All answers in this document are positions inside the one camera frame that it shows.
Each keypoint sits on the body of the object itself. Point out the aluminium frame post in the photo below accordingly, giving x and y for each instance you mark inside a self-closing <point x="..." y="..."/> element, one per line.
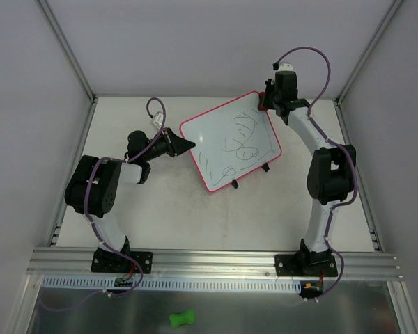
<point x="69" y="54"/>
<point x="370" y="47"/>

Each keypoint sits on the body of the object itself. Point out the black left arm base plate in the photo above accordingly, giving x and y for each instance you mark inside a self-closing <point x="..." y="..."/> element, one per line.
<point x="109" y="262"/>

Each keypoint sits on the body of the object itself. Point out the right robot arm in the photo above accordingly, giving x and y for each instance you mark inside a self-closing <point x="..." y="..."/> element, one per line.
<point x="331" y="175"/>

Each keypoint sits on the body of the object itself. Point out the aluminium mounting rail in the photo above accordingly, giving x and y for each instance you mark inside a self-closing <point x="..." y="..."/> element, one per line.
<point x="214" y="264"/>

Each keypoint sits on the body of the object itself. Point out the green bone-shaped eraser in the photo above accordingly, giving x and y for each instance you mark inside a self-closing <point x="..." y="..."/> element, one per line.
<point x="182" y="318"/>

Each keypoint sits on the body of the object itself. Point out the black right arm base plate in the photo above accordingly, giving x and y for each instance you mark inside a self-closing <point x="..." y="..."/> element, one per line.
<point x="312" y="266"/>

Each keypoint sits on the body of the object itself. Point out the right aluminium frame post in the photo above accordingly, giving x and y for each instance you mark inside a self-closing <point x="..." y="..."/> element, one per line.
<point x="370" y="47"/>

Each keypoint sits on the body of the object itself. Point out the left aluminium frame post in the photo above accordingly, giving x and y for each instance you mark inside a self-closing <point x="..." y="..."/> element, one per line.
<point x="69" y="54"/>

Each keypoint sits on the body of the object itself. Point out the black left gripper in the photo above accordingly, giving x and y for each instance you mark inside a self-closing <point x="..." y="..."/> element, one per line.
<point x="171" y="142"/>

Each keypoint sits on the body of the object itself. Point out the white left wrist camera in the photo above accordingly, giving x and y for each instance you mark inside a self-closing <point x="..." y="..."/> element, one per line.
<point x="158" y="120"/>

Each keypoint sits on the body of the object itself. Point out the white slotted cable duct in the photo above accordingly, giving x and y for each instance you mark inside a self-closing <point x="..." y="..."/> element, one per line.
<point x="173" y="284"/>

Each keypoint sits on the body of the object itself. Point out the black whiteboard foot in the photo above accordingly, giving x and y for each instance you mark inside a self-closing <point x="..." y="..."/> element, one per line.
<point x="265" y="167"/>
<point x="234" y="184"/>

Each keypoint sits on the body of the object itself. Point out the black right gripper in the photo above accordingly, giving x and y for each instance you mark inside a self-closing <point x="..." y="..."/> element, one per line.
<point x="269" y="100"/>

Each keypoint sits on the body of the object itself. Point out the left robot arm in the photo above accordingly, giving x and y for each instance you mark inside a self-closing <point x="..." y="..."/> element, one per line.
<point x="93" y="186"/>

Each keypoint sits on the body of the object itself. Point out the black right whiteboard foot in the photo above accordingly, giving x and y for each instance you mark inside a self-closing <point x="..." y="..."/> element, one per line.
<point x="265" y="167"/>

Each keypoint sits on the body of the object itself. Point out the black left whiteboard foot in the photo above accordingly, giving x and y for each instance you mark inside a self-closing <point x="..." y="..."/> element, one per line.
<point x="234" y="184"/>

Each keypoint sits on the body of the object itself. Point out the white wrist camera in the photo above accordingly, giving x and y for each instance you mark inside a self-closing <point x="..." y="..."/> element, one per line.
<point x="158" y="120"/>
<point x="285" y="66"/>

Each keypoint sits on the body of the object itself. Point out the red bone-shaped eraser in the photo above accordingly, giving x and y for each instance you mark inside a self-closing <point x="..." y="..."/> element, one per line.
<point x="261" y="106"/>

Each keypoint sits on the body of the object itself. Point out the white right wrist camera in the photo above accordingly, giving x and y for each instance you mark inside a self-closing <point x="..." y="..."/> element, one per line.
<point x="285" y="66"/>

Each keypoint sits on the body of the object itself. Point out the red-framed small whiteboard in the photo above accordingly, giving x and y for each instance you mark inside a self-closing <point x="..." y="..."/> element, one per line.
<point x="232" y="140"/>

